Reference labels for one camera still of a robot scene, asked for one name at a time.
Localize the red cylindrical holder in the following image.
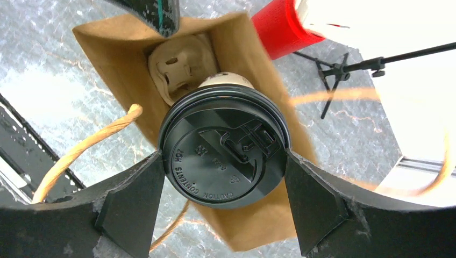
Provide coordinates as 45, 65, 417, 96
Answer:
251, 0, 324, 60

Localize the black mini tripod stand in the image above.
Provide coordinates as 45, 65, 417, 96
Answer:
291, 42, 455, 119

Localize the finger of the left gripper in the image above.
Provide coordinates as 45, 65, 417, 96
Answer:
107, 0, 180, 37

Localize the green paper bag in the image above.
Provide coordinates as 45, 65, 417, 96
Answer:
31, 11, 455, 254

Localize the single white paper cup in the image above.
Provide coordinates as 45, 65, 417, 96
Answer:
198, 72, 254, 89

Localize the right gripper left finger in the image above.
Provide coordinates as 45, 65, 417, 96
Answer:
1, 152, 165, 257

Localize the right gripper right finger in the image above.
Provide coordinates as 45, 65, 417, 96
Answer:
284, 151, 455, 257

